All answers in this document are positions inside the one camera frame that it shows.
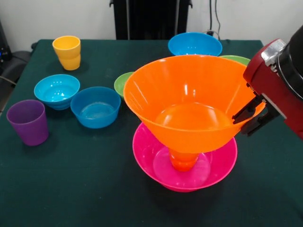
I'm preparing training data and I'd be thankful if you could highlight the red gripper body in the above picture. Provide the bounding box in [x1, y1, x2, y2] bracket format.
[243, 38, 303, 140]

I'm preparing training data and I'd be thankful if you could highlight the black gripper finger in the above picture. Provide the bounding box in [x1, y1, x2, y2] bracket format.
[241, 104, 281, 137]
[232, 94, 267, 125]

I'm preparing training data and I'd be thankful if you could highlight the large green bowl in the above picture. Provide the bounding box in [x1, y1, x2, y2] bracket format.
[219, 55, 251, 66]

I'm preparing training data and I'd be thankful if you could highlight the orange cup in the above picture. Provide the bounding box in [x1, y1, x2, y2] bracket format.
[169, 146, 199, 172]

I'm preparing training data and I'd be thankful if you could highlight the large orange bowl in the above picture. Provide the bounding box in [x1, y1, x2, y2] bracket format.
[123, 54, 266, 154]

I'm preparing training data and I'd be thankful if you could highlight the medium blue bowl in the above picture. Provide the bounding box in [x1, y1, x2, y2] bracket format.
[168, 32, 223, 57]

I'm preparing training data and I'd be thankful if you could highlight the large pink bowl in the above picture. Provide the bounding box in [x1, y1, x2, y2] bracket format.
[132, 122, 238, 192]

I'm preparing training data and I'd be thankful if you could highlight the black computer tower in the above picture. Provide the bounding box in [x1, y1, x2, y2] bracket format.
[0, 20, 12, 62]

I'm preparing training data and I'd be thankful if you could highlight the small green bowl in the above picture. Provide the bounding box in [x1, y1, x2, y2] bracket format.
[114, 71, 134, 99]

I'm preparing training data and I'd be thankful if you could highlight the dark blue bowl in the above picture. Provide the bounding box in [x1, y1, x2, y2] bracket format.
[70, 86, 122, 130]

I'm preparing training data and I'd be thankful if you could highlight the dark green tablecloth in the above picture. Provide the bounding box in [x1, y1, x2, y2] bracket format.
[0, 39, 303, 227]

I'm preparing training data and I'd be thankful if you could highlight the yellow cup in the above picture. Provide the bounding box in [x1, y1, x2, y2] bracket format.
[52, 35, 81, 71]

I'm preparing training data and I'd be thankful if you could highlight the small light blue bowl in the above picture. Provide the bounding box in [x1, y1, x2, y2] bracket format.
[34, 74, 80, 111]

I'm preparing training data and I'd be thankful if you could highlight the purple cup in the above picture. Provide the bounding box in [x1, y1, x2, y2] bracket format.
[6, 99, 49, 147]

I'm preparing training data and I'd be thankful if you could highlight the black hanging cable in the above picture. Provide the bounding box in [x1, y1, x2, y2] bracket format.
[209, 0, 222, 40]

